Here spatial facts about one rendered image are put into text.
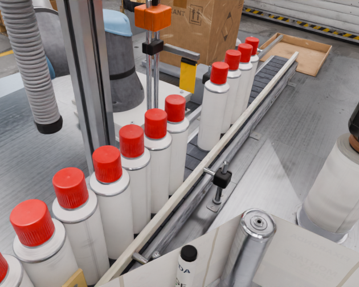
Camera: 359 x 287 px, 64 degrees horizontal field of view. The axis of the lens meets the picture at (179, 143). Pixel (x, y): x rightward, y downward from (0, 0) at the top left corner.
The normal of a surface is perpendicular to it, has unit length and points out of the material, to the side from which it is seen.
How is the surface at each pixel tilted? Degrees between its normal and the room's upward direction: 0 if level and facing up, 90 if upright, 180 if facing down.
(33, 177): 0
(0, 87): 0
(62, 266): 90
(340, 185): 91
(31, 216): 2
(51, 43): 52
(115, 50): 88
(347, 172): 90
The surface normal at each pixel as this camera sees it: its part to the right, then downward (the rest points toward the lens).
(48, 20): 0.47, -0.48
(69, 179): 0.04, -0.79
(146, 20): -0.53, 0.51
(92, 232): 0.73, 0.47
